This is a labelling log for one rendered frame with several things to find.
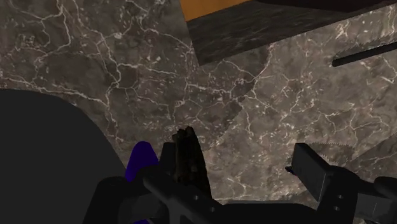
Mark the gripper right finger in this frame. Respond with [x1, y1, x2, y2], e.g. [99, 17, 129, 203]
[284, 143, 397, 224]

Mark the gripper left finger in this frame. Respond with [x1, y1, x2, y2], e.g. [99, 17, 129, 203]
[83, 125, 224, 224]

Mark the blue rounded object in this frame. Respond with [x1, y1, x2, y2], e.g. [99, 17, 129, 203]
[125, 141, 160, 184]

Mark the black long thin object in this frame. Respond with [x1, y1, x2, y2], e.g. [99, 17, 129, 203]
[331, 41, 397, 67]

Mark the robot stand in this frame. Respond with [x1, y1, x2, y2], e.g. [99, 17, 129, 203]
[179, 0, 397, 67]

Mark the large dark grey round object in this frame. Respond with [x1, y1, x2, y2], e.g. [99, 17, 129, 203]
[0, 88, 127, 224]

